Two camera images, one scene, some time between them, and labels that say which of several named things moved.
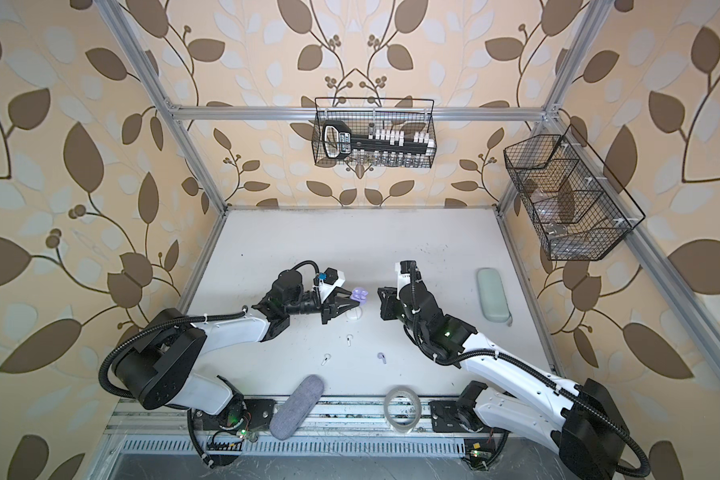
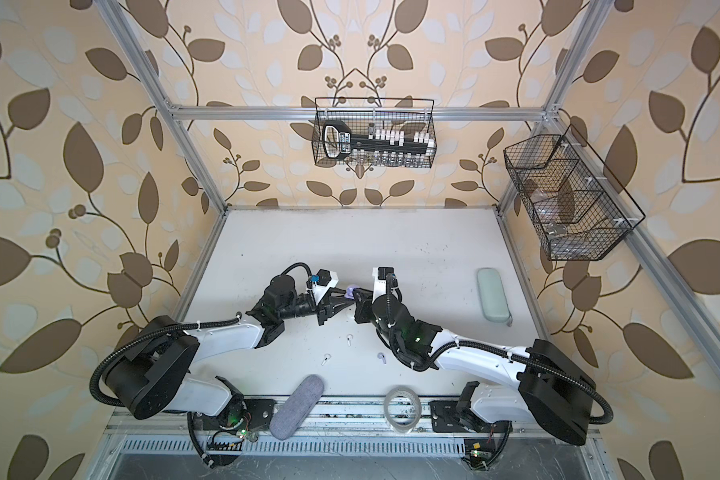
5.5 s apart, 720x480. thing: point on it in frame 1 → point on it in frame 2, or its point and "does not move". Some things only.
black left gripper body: [327, 306] does not move
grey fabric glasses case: [296, 408] does not move
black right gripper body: [392, 308] → [366, 314]
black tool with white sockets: [339, 140] does not move
